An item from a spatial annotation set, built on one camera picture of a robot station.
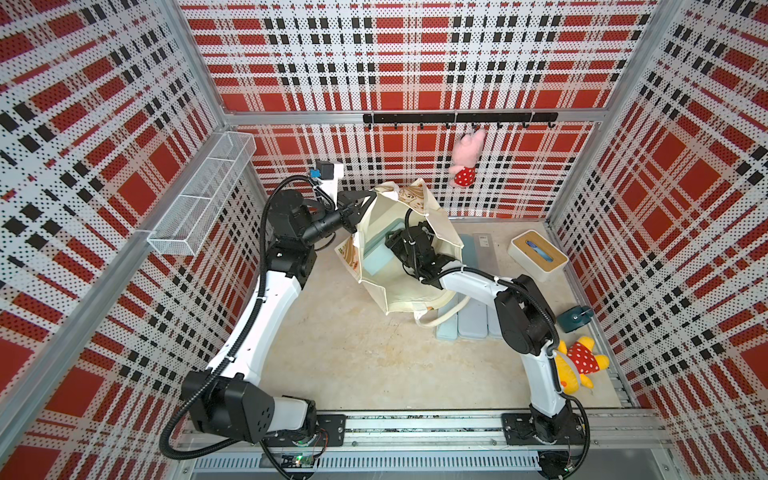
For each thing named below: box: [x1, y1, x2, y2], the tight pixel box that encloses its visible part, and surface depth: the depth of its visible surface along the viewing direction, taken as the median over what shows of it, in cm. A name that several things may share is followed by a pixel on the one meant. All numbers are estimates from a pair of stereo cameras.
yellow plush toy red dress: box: [555, 336, 610, 395], surface depth 80 cm
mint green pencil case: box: [436, 292, 458, 341], surface depth 90 cm
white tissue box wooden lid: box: [508, 229, 569, 283], surface depth 107 cm
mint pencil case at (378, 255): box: [362, 220, 406, 277], surface depth 93 cm
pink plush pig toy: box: [449, 129, 486, 187], surface depth 95 cm
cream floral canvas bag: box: [334, 179, 464, 315], surface depth 78 cm
